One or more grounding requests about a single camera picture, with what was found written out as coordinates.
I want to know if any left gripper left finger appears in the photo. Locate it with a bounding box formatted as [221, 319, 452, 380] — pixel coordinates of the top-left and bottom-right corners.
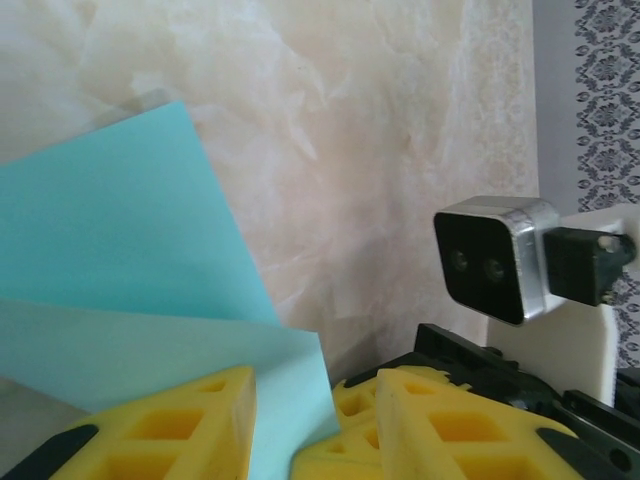
[0, 366, 259, 480]

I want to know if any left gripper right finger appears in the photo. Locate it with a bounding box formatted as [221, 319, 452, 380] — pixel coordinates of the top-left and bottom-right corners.
[375, 368, 634, 480]

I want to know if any light blue paper sheet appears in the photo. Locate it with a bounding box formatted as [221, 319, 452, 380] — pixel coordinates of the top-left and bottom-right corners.
[0, 99, 341, 480]

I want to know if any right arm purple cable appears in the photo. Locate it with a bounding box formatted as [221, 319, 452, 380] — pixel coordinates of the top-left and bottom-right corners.
[542, 227, 636, 307]

